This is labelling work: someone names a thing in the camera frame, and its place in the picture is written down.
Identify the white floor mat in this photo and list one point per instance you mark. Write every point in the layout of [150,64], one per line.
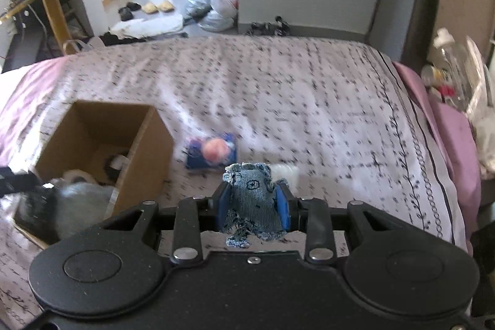
[151,25]

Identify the small yellowish bottle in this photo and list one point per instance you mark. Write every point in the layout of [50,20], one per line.
[435,75]

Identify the clear plastic bottle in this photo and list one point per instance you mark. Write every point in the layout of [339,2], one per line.
[450,63]

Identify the black slipper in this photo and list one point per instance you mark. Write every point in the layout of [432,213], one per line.
[129,10]

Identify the pink ball on blue card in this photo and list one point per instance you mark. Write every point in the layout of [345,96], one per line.
[210,152]

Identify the clear plastic bag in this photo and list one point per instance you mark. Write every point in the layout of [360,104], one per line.
[477,71]

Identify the white crumpled bags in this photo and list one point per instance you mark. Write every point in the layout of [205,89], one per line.
[485,144]

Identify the brown cardboard box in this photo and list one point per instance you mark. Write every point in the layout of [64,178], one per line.
[151,160]

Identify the white printed blanket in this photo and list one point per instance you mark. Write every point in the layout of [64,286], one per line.
[290,90]

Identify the blue denim cloth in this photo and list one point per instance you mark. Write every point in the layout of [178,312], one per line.
[251,194]

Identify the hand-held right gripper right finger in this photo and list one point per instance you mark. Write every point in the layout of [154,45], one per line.
[282,204]

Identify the dark clothes heap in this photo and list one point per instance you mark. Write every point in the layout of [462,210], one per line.
[116,39]

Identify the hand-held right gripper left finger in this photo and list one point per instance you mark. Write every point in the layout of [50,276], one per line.
[223,204]

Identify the light blue fluffy plush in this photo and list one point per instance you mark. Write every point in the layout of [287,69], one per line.
[85,202]

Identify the white plastic bag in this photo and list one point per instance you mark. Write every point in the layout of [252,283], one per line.
[216,22]

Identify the black pouch with white print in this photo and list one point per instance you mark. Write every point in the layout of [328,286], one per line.
[118,162]

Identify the white round item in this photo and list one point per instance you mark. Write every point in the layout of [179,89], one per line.
[79,175]

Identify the black board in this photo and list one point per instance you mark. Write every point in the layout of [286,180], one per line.
[419,13]

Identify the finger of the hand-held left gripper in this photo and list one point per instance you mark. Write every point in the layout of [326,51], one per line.
[36,212]
[17,179]

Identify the yellow slipper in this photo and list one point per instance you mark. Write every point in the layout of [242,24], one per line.
[166,6]
[149,8]

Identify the dark cloth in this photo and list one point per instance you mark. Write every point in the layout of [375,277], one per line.
[483,256]

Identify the yellow table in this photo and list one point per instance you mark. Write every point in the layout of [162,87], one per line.
[54,17]

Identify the black tangled gear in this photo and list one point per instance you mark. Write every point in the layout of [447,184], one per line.
[268,26]

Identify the white bag with pink contents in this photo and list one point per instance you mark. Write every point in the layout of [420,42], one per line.
[226,3]

